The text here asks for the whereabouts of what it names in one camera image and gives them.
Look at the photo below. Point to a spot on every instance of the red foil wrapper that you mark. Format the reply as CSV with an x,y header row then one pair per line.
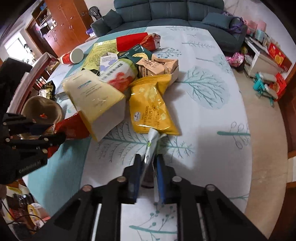
x,y
72,128

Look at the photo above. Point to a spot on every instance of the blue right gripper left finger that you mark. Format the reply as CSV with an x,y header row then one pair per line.
x,y
134,178

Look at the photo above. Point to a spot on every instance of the wooden cabinet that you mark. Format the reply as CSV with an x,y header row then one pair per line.
x,y
57,27

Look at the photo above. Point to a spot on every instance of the dark teal sofa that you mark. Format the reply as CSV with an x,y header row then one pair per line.
x,y
189,13

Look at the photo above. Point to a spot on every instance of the red cylindrical canister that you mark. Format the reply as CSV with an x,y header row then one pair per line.
x,y
73,57

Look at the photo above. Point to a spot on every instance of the yellow-green foil pouch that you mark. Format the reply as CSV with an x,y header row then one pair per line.
x,y
92,61

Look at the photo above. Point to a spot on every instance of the dark green snack bag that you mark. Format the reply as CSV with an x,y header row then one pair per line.
x,y
136,53

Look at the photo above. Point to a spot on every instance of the teal sofa cushion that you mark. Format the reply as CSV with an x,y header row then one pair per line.
x,y
218,20

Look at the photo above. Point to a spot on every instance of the yellow cracker snack bag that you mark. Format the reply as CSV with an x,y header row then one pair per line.
x,y
147,106

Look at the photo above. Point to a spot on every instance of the pink plastic bag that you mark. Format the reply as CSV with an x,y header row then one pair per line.
x,y
236,60

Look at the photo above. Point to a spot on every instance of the white green snack bag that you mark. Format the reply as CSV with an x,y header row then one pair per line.
x,y
120,74

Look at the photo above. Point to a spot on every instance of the white side cabinet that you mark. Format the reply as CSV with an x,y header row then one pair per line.
x,y
261,61

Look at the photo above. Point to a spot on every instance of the red gift box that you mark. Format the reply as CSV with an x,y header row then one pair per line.
x,y
279,57

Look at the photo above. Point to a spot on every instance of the red paper box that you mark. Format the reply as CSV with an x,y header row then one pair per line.
x,y
124,43

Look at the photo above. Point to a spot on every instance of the white purple carton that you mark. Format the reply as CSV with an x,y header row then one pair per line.
x,y
107,60

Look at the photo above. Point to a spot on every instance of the beige kraft snack bag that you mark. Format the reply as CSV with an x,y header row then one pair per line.
x,y
158,66

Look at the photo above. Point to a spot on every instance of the cream Atomy pouch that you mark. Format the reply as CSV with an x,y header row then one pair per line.
x,y
100,105

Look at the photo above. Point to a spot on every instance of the teal step exerciser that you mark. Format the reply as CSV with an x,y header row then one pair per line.
x,y
262,82

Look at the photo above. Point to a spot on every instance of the red orange snack bag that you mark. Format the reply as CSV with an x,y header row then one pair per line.
x,y
151,42

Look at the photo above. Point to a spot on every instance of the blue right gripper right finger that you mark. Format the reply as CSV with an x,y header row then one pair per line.
x,y
159,183

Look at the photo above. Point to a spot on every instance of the white tree-print tablecloth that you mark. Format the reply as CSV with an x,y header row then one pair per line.
x,y
206,106

